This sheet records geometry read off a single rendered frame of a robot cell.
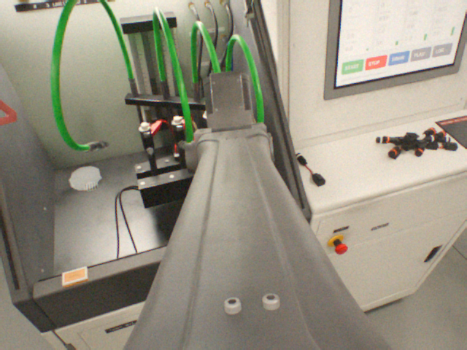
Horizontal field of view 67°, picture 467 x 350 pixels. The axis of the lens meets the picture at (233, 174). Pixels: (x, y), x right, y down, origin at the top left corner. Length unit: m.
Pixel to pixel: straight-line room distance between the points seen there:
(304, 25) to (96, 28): 0.54
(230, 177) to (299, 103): 0.84
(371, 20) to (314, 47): 0.17
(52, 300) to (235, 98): 0.65
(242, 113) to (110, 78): 0.77
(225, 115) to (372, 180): 0.67
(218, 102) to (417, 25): 0.82
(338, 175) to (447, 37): 0.51
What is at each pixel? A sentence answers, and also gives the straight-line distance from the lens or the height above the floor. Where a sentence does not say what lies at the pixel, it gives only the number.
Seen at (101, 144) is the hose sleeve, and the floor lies 1.16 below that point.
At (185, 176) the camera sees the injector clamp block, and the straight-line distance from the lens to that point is 0.96.
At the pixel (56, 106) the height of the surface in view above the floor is 1.32.
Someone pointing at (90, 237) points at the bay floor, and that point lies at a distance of 1.08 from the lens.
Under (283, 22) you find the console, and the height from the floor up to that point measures 1.32.
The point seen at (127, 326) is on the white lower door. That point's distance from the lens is 1.08.
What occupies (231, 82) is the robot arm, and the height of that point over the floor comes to 1.45.
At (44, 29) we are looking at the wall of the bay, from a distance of 1.07.
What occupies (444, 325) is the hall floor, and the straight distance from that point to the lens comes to 2.03.
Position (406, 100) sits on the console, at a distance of 1.21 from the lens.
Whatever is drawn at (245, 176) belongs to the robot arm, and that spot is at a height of 1.55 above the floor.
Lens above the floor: 1.66
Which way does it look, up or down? 45 degrees down
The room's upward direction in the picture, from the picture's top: straight up
